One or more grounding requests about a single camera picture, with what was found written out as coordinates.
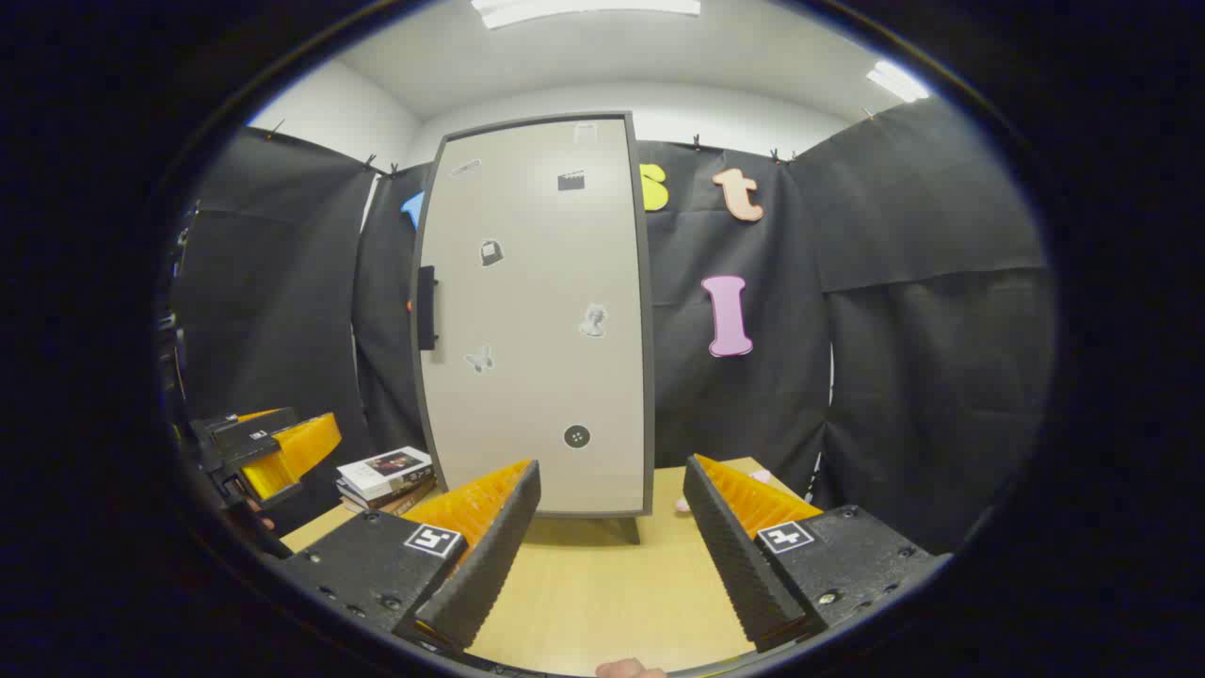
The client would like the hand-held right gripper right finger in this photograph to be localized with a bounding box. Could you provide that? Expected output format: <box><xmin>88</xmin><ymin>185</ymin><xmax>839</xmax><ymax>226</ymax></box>
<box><xmin>683</xmin><ymin>454</ymin><xmax>942</xmax><ymax>654</ymax></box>

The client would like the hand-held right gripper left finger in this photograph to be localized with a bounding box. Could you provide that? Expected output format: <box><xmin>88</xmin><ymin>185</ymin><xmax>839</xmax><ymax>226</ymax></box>
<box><xmin>273</xmin><ymin>459</ymin><xmax>542</xmax><ymax>653</ymax></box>

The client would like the dark grey cabinet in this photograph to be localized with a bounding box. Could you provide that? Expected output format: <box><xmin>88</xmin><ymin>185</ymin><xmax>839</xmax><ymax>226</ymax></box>
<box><xmin>408</xmin><ymin>111</ymin><xmax>657</xmax><ymax>545</ymax></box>

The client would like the pink and green toy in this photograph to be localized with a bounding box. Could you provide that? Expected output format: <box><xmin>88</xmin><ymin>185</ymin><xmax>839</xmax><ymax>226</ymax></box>
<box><xmin>675</xmin><ymin>468</ymin><xmax>775</xmax><ymax>515</ymax></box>

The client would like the white picture cover book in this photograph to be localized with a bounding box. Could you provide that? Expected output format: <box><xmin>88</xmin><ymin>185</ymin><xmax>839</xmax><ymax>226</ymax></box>
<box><xmin>337</xmin><ymin>446</ymin><xmax>436</xmax><ymax>502</ymax></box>

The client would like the dark brown book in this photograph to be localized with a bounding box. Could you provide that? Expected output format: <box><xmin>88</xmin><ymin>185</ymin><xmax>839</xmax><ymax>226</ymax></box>
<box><xmin>339</xmin><ymin>480</ymin><xmax>440</xmax><ymax>517</ymax></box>

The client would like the black backdrop cloth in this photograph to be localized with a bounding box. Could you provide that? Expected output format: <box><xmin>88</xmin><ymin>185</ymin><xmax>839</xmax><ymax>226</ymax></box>
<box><xmin>169</xmin><ymin>94</ymin><xmax>1055</xmax><ymax>557</ymax></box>

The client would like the long ceiling light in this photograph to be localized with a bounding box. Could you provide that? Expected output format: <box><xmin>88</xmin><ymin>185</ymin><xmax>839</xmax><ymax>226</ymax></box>
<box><xmin>471</xmin><ymin>0</ymin><xmax>702</xmax><ymax>29</ymax></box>

